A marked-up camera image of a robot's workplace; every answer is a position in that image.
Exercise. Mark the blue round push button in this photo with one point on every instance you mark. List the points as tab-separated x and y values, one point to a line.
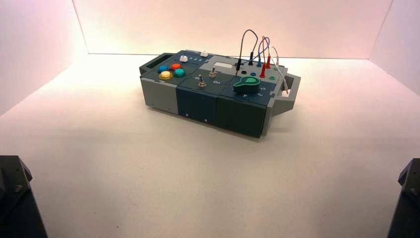
163	69

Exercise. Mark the small white key cap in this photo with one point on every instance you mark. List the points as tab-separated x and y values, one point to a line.
204	54
183	58

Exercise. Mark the silver metal toggle switch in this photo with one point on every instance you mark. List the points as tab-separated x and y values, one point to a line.
201	82
212	73

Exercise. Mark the teal round push button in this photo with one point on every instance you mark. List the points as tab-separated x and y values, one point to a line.
179	72

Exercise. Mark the red round push button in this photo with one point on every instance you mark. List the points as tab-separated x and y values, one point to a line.
176	66

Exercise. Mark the grey and blue control box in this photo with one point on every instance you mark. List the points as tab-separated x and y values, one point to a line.
197	101

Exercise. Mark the yellow round push button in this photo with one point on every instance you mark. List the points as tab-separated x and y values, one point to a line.
165	75

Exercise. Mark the green rotary selector knob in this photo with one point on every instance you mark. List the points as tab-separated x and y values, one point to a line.
246	85

